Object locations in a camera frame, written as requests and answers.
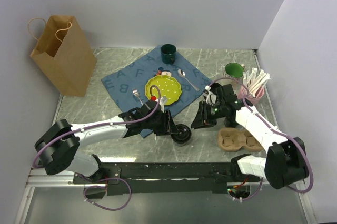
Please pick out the silver spoon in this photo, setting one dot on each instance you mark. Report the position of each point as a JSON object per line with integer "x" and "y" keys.
{"x": 182, "y": 74}

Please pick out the floral mug green inside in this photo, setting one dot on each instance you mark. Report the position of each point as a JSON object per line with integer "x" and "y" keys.
{"x": 233, "y": 71}

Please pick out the green polka dot plate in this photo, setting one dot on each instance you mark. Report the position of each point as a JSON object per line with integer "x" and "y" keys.
{"x": 168, "y": 86}

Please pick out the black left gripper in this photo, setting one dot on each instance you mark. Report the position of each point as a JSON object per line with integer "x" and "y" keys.
{"x": 168, "y": 126}

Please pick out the dark translucent takeout cup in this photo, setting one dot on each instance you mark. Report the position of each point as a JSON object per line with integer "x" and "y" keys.
{"x": 181, "y": 144}

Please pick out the black takeout cup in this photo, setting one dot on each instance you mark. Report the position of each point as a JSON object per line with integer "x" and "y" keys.
{"x": 230, "y": 122}

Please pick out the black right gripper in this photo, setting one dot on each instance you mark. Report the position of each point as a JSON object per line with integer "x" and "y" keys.
{"x": 202, "y": 119}

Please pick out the blue letter placemat cloth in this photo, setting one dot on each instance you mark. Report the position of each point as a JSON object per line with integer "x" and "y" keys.
{"x": 181, "y": 82}

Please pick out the cartoon mouse coaster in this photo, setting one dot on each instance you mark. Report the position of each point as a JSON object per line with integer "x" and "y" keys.
{"x": 162, "y": 71}

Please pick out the brown paper bag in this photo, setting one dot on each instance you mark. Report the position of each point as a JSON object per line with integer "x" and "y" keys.
{"x": 64, "y": 55}

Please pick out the silver fork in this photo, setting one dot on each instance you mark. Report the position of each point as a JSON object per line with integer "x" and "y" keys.
{"x": 137, "y": 95}

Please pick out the white wrapped straws bundle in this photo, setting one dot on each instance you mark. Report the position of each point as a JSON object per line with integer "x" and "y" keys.
{"x": 254, "y": 82}

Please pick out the black base frame rail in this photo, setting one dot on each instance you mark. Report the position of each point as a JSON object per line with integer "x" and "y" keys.
{"x": 158, "y": 177}

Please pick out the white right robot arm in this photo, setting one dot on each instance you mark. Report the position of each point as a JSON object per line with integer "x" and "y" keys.
{"x": 286, "y": 161}

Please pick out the black cup lid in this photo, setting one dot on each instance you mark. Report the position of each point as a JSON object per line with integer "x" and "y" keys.
{"x": 184, "y": 133}

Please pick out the dark green mug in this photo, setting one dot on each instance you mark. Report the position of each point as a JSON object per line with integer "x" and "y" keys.
{"x": 168, "y": 53}

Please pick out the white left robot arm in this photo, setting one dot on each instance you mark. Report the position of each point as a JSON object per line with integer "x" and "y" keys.
{"x": 58, "y": 148}

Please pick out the brown pulp cup carrier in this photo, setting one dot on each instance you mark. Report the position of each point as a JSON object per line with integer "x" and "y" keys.
{"x": 232, "y": 140}

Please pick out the pink straw holder cup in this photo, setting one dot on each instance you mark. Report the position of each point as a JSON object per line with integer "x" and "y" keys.
{"x": 254, "y": 100}

